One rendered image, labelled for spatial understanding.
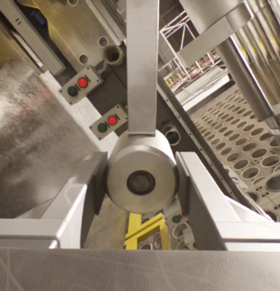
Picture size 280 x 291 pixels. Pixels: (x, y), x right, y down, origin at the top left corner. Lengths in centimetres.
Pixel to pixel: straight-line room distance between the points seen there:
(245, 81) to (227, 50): 17
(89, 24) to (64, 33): 11
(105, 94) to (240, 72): 65
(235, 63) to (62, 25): 78
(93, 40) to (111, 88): 20
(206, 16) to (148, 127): 96
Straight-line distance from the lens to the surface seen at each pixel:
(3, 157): 143
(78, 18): 98
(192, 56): 102
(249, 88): 119
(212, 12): 108
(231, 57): 115
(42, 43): 92
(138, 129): 15
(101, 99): 91
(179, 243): 283
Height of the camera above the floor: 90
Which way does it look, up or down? 11 degrees down
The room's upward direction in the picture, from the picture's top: 55 degrees clockwise
